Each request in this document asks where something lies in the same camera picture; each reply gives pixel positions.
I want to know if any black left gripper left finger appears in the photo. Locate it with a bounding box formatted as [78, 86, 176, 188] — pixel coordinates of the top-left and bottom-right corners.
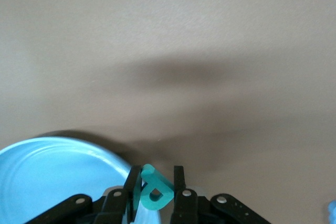
[26, 165, 143, 224]

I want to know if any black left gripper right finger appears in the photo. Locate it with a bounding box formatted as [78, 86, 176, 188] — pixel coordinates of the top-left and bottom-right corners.
[170, 165, 271, 224]

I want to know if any teal foam letter p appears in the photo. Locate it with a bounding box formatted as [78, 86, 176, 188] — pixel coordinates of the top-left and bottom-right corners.
[140, 164, 174, 211]

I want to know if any blue foam letter m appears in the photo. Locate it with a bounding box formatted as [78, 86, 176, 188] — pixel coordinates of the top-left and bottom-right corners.
[327, 200, 336, 221]

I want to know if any blue plate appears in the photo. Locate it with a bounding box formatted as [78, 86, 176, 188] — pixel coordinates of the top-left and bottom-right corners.
[0, 136, 161, 224]

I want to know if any brown table cover sheet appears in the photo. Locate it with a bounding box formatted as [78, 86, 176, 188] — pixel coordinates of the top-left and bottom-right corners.
[0, 0, 336, 224]

